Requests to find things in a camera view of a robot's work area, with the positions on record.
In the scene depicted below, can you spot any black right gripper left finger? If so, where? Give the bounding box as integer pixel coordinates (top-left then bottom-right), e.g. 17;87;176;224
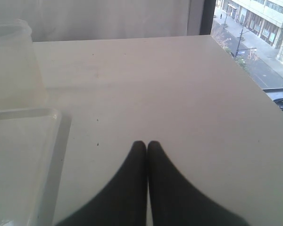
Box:
58;141;148;226

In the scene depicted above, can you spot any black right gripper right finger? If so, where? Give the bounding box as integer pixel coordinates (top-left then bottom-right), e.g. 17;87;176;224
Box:
147;141;248;226

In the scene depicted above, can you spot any white rectangular tray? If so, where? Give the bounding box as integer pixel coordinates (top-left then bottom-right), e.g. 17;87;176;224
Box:
0;108;61;226

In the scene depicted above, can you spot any translucent plastic container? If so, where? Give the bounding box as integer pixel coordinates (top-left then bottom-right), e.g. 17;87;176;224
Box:
0;20;48;110

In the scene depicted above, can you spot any white backdrop sheet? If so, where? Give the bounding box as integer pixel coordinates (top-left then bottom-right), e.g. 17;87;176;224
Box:
0;0;204;41

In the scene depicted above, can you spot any black window frame post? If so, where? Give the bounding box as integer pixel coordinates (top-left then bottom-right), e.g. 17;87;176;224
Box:
199;0;216;35

